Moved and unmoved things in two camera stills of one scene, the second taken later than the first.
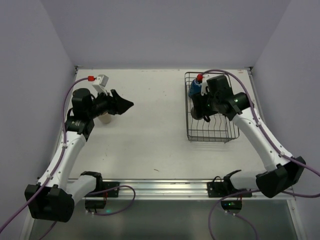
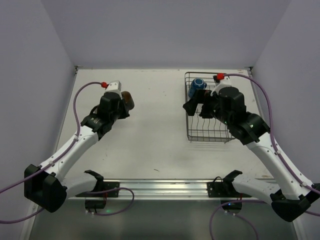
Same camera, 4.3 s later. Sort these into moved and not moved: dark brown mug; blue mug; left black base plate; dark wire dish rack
Moved: dark brown mug
Not moved: blue mug; left black base plate; dark wire dish rack
